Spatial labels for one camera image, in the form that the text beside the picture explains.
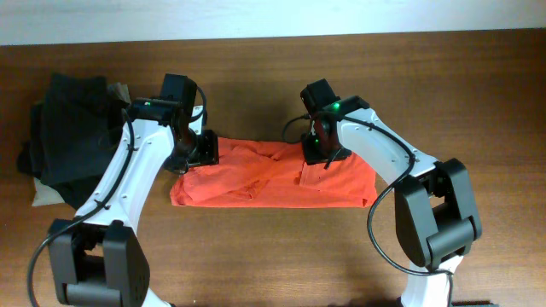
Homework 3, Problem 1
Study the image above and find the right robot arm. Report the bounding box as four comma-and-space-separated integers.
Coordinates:
300, 79, 482, 306

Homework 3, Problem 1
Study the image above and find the black folded shirt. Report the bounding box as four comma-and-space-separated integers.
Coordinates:
16, 99, 128, 209

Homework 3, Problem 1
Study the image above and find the beige folded garment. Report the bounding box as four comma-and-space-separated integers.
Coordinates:
32, 81, 132, 207

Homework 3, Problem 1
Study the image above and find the red printed t-shirt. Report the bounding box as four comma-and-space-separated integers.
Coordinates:
170, 137, 377, 209

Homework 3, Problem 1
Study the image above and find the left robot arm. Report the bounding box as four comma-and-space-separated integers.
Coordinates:
46, 73, 219, 307

